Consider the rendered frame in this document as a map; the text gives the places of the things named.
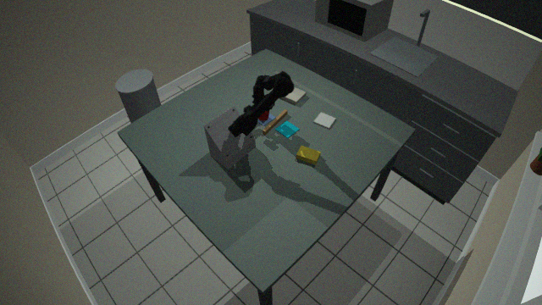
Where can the beige flat slab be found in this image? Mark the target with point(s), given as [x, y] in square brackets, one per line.
[295, 97]

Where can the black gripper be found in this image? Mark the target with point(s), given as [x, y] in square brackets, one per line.
[255, 102]

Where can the tan flat bar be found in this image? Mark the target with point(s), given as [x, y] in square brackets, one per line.
[275, 122]

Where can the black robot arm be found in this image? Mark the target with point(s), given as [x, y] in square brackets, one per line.
[281, 85]

